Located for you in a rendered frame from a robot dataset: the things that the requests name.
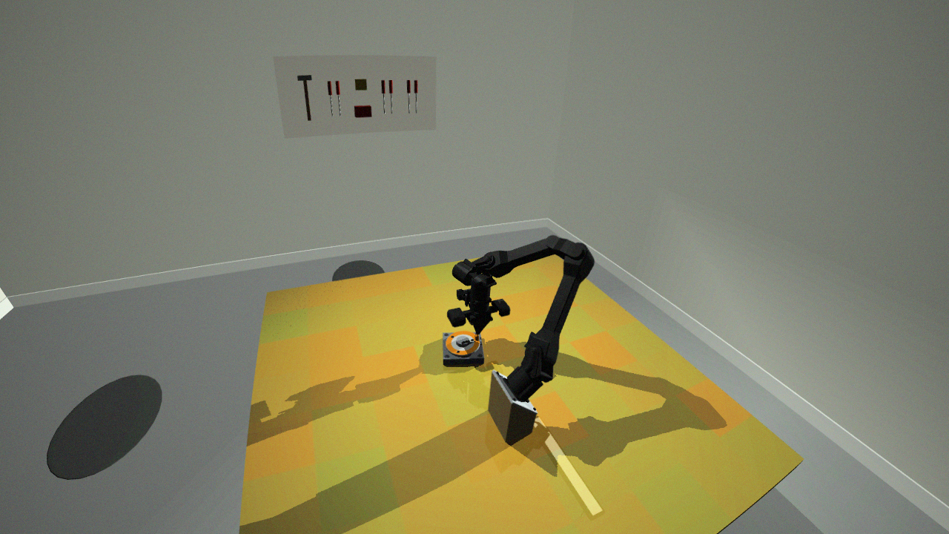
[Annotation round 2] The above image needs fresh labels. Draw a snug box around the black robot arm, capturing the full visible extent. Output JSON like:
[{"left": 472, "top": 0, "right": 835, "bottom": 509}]
[{"left": 452, "top": 234, "right": 594, "bottom": 403}]

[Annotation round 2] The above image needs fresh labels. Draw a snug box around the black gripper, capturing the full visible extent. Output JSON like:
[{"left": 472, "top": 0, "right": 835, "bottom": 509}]
[{"left": 447, "top": 292, "right": 511, "bottom": 334}]

